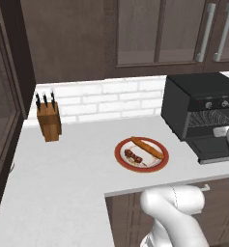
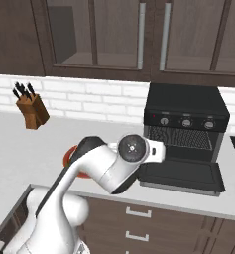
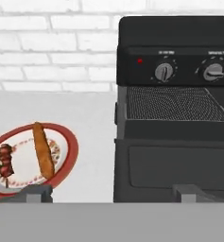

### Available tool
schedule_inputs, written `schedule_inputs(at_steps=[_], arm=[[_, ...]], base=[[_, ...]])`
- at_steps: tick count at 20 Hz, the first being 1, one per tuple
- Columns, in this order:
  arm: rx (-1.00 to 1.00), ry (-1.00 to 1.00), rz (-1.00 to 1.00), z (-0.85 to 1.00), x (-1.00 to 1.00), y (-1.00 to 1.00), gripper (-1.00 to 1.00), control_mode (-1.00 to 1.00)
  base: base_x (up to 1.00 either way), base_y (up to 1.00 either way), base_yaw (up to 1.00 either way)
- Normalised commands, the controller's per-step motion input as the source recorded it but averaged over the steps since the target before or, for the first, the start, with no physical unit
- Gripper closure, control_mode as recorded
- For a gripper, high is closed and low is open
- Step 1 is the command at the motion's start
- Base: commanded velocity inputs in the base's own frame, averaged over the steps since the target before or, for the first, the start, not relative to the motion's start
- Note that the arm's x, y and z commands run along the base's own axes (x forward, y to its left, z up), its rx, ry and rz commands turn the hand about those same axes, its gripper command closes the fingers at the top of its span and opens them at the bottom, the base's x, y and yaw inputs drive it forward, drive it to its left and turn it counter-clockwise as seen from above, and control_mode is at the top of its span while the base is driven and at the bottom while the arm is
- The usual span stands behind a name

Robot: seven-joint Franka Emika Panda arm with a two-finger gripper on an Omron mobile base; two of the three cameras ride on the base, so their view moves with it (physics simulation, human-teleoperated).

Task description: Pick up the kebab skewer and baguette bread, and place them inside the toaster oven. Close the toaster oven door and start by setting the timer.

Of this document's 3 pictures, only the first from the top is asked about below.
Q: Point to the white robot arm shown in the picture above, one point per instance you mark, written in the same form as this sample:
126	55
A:
174	205

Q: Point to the red rimmed white plate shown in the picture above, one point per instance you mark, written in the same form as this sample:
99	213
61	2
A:
124	157

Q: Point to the dark brown plain wall cupboard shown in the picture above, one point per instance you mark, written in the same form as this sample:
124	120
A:
64	38

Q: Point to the tall dark brown cupboard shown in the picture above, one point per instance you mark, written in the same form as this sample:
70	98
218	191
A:
6	96

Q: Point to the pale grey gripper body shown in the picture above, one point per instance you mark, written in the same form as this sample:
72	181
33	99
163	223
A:
220	131

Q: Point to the round grey toaster oven knob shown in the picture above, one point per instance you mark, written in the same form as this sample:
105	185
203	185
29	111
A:
224	103
208	105

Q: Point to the black toaster oven door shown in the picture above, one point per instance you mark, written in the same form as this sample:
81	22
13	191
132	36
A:
212	148

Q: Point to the red meat kebab skewer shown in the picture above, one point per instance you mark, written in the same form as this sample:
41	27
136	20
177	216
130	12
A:
133	156

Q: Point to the metal toaster oven rack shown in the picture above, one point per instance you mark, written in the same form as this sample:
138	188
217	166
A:
209	118

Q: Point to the brown baguette bread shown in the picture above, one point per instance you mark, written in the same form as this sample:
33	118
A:
147	147

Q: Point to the dark brown drawer front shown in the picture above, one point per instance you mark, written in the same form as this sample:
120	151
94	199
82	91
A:
125	218

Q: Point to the black toaster oven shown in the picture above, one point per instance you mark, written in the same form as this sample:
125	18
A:
183	96

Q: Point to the brown wooden knife block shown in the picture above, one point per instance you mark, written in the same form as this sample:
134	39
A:
49	123

